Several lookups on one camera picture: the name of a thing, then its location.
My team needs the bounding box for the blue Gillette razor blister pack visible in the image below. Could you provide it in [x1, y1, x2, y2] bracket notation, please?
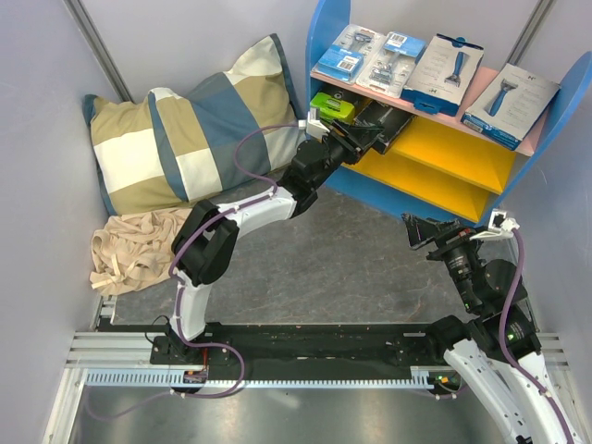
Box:
[313, 24, 386, 84]

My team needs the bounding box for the black green razor box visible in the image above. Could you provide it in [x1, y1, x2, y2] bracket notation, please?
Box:
[310, 89, 366, 124]
[354, 100, 415, 154]

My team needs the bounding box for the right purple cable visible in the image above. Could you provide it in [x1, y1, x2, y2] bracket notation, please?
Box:
[409, 228, 584, 444]

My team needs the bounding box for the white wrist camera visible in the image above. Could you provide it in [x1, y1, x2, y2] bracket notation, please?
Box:
[298, 107, 330, 140]
[470, 208, 520, 241]

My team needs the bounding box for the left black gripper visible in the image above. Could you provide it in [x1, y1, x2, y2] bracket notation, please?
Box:
[311, 118, 384, 191]

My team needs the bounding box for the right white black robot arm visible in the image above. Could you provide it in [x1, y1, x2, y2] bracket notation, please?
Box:
[401, 209, 583, 443]

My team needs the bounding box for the purple cable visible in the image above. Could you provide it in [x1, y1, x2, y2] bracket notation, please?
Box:
[85, 122, 306, 421]
[409, 228, 584, 444]

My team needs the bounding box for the colourful wooden shelf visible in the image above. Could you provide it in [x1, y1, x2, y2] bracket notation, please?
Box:
[306, 1, 591, 226]

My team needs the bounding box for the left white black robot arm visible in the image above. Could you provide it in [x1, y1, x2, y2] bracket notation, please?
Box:
[169, 120, 384, 364]

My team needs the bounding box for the grey slotted cable duct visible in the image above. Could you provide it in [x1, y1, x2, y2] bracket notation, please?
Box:
[85, 364, 463, 389]

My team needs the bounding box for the Harry's razor pack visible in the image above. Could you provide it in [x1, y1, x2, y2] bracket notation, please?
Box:
[461, 64, 561, 151]
[401, 33, 484, 117]

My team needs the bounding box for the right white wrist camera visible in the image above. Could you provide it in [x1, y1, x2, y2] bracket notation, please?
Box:
[470, 208, 520, 241]

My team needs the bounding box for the beige crumpled cloth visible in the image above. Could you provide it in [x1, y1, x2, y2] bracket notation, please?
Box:
[90, 208, 190, 297]

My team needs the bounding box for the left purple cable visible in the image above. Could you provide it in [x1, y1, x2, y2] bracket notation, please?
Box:
[85, 122, 306, 421]

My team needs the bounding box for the checked blue beige pillow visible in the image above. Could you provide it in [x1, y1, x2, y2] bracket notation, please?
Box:
[82, 33, 304, 216]

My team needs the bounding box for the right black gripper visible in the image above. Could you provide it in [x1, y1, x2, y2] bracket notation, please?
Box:
[401, 211, 487, 310]

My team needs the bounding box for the aluminium frame rail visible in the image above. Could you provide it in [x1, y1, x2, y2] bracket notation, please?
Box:
[43, 302, 587, 443]

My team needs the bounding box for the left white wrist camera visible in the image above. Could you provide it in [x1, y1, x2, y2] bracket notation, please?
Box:
[298, 107, 330, 140]

